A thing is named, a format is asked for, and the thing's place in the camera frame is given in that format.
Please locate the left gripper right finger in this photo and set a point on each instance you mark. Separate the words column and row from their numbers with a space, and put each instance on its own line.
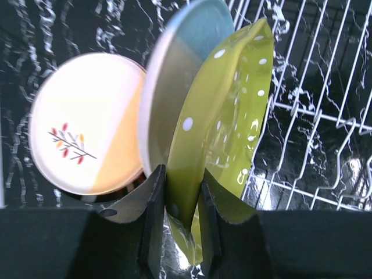
column 241, row 242

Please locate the orange cream branch plate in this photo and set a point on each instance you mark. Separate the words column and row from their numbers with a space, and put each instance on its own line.
column 83, row 124

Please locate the blue cream branch plate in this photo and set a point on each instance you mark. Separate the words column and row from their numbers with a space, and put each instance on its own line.
column 187, row 40

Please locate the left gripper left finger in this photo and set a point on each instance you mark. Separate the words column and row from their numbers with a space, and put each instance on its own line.
column 122, row 241

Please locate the green polka dot plate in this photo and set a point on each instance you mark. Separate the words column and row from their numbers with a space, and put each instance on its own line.
column 218, row 128

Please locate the white wire dish rack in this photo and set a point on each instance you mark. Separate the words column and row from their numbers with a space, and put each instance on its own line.
column 315, row 151

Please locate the black marble pattern mat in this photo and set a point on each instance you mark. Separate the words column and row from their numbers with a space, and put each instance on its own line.
column 36, row 38

